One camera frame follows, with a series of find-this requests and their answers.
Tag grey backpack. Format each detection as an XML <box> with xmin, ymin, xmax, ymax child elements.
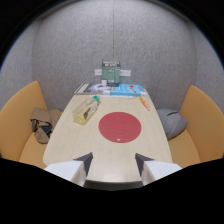
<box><xmin>156</xmin><ymin>108</ymin><xmax>189</xmax><ymax>141</ymax></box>

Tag round red silicone mat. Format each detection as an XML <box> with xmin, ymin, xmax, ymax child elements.
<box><xmin>98</xmin><ymin>111</ymin><xmax>143</xmax><ymax>144</ymax></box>

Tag orange upholstered bench seat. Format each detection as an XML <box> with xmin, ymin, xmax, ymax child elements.
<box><xmin>166</xmin><ymin>84</ymin><xmax>224</xmax><ymax>169</ymax></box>
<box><xmin>0</xmin><ymin>80</ymin><xmax>64</xmax><ymax>170</ymax></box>

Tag clear plastic bottle green cap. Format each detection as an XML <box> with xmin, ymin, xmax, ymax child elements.
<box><xmin>72</xmin><ymin>95</ymin><xmax>101</xmax><ymax>126</ymax></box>

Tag orange marker pen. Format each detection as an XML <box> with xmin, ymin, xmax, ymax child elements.
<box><xmin>139</xmin><ymin>96</ymin><xmax>151</xmax><ymax>112</ymax></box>

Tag grey white magazine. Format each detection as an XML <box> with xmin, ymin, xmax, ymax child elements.
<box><xmin>74</xmin><ymin>82</ymin><xmax>113</xmax><ymax>96</ymax></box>

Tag blue book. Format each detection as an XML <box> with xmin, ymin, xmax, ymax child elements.
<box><xmin>109</xmin><ymin>83</ymin><xmax>148</xmax><ymax>98</ymax></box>

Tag green upright book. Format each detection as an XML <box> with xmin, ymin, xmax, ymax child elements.
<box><xmin>101</xmin><ymin>60</ymin><xmax>121</xmax><ymax>86</ymax></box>

